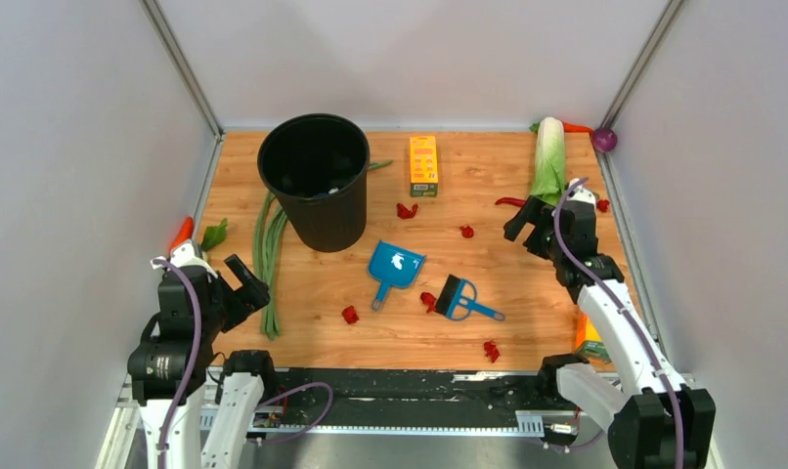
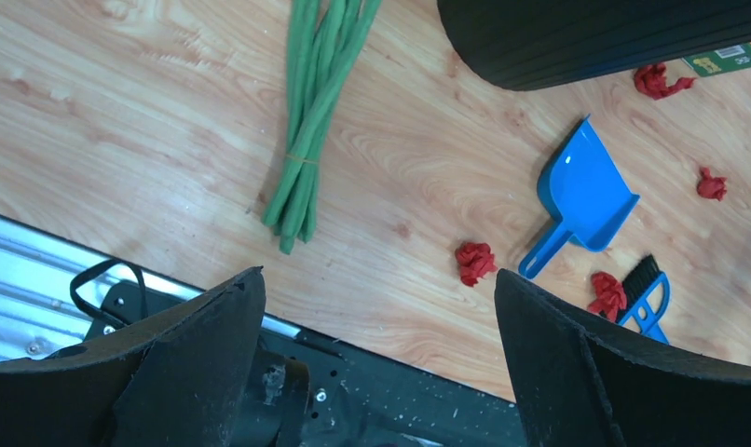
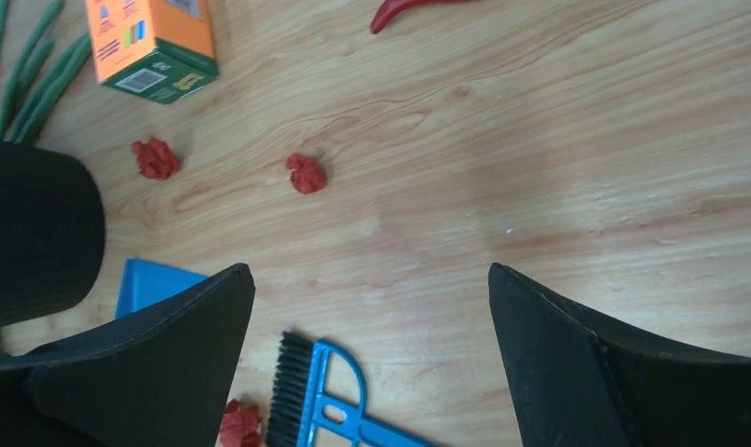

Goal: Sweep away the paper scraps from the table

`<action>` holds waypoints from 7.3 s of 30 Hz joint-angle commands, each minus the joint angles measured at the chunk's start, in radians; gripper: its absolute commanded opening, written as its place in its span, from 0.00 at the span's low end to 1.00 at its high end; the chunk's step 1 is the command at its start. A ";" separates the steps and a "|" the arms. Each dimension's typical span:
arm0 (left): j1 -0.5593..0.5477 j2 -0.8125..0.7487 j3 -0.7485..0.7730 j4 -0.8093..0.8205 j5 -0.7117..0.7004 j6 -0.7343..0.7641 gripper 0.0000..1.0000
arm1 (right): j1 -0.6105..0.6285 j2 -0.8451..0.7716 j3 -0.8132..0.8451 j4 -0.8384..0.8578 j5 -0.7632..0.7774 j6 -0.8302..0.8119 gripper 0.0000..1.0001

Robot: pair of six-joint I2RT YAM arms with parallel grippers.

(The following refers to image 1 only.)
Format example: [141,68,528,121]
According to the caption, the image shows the red chili pepper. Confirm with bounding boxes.
[494,197,526,207]

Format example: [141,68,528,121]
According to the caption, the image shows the aluminium frame rail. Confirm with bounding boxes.
[96,371,725,469]

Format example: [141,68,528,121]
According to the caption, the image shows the orange carrot at left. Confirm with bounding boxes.
[167,217,195,252]

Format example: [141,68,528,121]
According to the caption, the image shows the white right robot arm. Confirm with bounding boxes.
[503,192,716,468]

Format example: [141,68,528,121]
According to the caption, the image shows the black plastic bin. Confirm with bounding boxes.
[257,113,371,253]

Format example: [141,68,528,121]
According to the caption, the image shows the yellow orange carton box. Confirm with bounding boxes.
[409,136,439,197]

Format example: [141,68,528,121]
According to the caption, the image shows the white radish with leaves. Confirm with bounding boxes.
[196,218,229,261]

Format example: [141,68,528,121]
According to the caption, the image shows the orange juice box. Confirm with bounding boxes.
[574,313,612,363]

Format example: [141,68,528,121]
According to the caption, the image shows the blue hand brush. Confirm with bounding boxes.
[435,275,505,321]

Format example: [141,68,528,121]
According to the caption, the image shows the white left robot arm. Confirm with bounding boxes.
[127,254,279,468]

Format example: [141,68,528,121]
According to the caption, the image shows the purple onion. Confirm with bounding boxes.
[591,128,618,152]

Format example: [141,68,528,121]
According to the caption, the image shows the green long beans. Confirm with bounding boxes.
[251,158,395,342]

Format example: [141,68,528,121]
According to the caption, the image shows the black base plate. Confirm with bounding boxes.
[256,367,576,429]

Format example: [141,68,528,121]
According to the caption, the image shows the orange carrot at back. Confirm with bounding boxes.
[562,121,593,134]

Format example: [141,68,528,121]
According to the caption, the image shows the orange carrot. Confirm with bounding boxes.
[167,217,195,252]
[562,121,593,134]

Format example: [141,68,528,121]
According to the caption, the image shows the blue plastic dustpan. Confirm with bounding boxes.
[368,241,426,311]

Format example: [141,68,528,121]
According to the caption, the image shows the napa cabbage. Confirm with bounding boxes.
[530,116,567,206]

